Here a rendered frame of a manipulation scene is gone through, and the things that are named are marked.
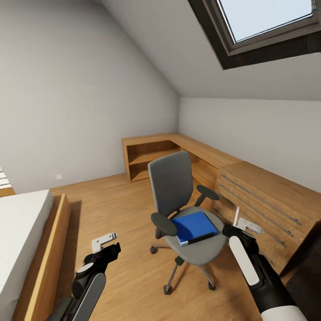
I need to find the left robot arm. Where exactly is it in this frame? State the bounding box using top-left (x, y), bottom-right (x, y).
top-left (46, 232), bottom-right (121, 321)

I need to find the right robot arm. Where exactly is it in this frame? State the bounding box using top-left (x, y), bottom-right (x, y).
top-left (222, 218), bottom-right (307, 321)

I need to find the folder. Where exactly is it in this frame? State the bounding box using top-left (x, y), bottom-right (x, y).
top-left (171, 212), bottom-right (217, 247)

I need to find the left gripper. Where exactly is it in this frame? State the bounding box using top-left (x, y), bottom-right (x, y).
top-left (84, 243), bottom-right (121, 267)

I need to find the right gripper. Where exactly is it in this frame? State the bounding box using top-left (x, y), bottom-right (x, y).
top-left (222, 223), bottom-right (241, 238)

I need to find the swivel chair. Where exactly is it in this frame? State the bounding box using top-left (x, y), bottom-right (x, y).
top-left (148, 150), bottom-right (227, 295)

